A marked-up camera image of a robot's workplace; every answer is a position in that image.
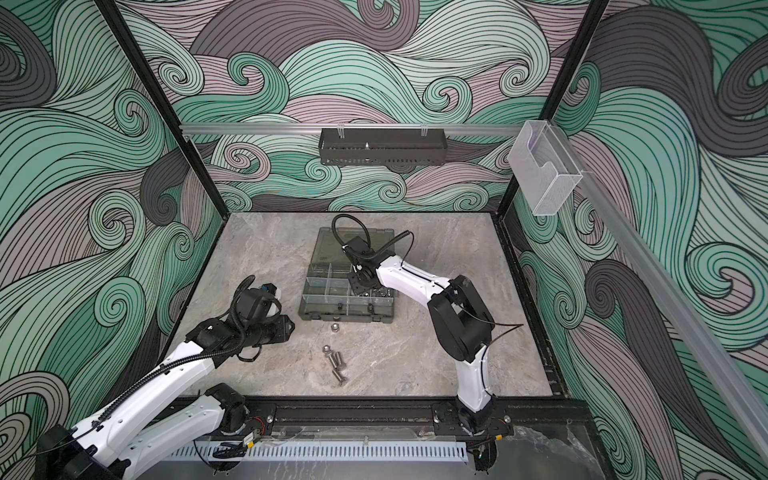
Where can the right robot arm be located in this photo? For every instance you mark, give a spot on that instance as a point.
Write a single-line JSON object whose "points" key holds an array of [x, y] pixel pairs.
{"points": [[461, 320]]}

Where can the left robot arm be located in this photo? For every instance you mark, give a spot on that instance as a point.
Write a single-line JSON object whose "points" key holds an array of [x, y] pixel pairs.
{"points": [[126, 438]]}

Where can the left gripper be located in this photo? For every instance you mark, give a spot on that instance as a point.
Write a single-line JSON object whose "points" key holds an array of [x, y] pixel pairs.
{"points": [[284, 328]]}

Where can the aluminium wall rail back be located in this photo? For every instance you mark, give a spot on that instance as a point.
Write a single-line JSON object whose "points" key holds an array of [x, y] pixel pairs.
{"points": [[275, 128]]}

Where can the aluminium wall rail right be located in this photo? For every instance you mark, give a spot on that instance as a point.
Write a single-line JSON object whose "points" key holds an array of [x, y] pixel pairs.
{"points": [[618, 215]]}

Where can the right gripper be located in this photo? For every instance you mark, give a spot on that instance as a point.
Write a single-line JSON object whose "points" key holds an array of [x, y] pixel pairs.
{"points": [[354, 283]]}

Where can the aluminium wall rail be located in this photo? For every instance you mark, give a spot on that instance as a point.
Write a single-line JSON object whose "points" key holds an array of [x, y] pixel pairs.
{"points": [[275, 128], [618, 215]]}

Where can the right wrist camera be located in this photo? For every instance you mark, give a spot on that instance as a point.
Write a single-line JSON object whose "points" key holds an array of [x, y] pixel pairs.
{"points": [[357, 250]]}

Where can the clear plastic wall holder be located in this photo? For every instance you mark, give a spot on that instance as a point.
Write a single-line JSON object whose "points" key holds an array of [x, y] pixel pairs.
{"points": [[545, 165]]}

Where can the black wall tray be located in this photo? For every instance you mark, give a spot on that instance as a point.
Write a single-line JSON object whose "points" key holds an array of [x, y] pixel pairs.
{"points": [[398, 149]]}

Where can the grey plastic organizer box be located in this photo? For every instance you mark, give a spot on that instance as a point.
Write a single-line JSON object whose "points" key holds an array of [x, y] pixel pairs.
{"points": [[328, 294]]}

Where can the white slotted cable duct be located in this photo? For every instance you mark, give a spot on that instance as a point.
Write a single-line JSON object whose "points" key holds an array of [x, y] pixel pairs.
{"points": [[326, 451]]}

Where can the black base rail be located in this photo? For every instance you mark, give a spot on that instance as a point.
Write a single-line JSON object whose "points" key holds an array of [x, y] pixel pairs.
{"points": [[440, 415]]}

